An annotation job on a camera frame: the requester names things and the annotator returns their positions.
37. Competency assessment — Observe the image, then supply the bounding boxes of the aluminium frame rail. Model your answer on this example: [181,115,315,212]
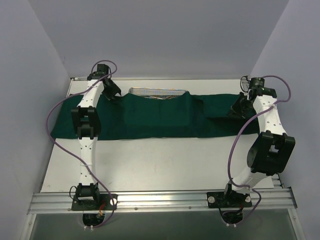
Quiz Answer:
[27,188,297,214]

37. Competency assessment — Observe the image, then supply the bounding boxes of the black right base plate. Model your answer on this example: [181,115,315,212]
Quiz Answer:
[206,191,253,209]

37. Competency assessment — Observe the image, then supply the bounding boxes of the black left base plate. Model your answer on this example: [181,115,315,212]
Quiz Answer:
[71,193,118,211]

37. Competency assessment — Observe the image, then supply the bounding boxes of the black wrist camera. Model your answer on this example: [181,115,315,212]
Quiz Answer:
[248,77,265,90]
[96,63,110,75]

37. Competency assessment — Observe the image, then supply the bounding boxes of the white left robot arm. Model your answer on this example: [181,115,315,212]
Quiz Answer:
[71,70,121,210]

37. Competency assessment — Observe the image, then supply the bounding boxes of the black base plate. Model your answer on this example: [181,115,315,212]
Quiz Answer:
[206,191,253,209]
[71,193,118,211]

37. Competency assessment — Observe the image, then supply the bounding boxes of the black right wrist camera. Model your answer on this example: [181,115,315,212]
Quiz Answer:
[248,77,265,90]

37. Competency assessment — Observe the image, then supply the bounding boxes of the metal mesh instrument tray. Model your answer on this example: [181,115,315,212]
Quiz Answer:
[128,87,188,100]

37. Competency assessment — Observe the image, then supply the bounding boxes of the green surgical drape cloth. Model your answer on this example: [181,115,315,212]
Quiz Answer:
[49,92,261,141]

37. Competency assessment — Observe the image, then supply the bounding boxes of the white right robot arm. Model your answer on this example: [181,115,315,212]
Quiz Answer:
[222,86,296,207]

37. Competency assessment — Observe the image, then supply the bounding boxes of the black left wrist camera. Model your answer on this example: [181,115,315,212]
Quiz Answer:
[96,63,110,75]

